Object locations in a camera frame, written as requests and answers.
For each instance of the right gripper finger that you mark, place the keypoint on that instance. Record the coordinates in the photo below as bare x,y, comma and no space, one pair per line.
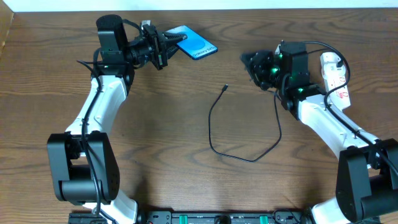
250,70
249,59

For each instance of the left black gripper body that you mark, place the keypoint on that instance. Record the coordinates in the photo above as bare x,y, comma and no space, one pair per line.
159,51

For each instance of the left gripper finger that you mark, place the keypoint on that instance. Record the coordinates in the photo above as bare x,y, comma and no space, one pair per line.
171,38
171,51

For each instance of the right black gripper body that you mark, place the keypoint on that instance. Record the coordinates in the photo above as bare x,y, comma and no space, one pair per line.
259,66

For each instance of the blue screen Galaxy smartphone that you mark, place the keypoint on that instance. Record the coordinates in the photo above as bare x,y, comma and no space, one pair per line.
195,46

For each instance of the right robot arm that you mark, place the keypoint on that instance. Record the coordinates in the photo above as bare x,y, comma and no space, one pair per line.
366,183

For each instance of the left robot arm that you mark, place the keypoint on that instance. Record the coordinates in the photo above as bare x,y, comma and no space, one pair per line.
82,162

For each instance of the white USB charger plug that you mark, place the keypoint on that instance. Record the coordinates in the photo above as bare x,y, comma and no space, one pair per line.
330,57

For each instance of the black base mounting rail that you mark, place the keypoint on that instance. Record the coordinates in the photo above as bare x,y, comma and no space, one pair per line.
167,217

